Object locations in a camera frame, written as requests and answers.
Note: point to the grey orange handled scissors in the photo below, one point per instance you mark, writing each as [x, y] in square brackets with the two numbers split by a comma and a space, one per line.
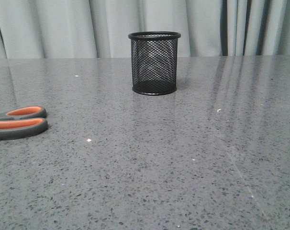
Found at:
[23, 122]

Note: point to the black mesh pen cup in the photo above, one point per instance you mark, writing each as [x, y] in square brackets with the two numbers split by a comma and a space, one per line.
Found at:
[154, 62]

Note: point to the grey pleated curtain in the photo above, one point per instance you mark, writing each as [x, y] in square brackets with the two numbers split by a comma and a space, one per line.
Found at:
[100, 28]

